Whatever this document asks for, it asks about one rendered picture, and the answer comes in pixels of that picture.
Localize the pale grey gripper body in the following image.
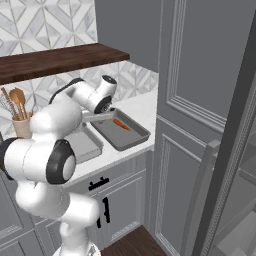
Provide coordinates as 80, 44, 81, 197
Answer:
81, 107, 118, 124

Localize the orange carrot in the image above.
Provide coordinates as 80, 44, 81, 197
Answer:
112, 118, 132, 132

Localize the grey tupperware container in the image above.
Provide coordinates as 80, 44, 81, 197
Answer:
64, 122, 105, 165

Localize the grey metal baking tray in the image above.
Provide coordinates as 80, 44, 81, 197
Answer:
90, 107, 152, 152

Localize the grey drawer front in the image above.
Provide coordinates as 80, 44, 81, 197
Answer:
63, 159, 148, 198

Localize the dark wooden shelf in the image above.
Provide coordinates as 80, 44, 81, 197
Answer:
0, 42, 131, 86

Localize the beige utensil pot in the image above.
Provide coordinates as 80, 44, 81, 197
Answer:
11, 112, 35, 140

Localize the wooden spoon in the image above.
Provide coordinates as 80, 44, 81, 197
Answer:
8, 87, 28, 121

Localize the wooden spatula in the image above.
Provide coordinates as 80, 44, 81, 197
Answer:
0, 86, 20, 120

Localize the metal whisk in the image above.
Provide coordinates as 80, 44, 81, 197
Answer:
0, 93, 15, 118

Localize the grey base cupboard door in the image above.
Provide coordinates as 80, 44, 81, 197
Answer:
98, 177, 148, 249
0, 173, 64, 256

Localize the grey tall cupboard door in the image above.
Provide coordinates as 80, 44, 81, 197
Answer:
157, 0, 256, 135
148, 114, 228, 256

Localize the grey fridge door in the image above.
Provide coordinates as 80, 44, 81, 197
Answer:
191, 9, 256, 256

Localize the black drawer handle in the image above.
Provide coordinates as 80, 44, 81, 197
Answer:
87, 177, 111, 192

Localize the grey wall cupboard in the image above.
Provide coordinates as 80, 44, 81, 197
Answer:
94, 0, 165, 74

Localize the grey fridge door handle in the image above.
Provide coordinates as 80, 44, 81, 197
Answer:
180, 139, 222, 256

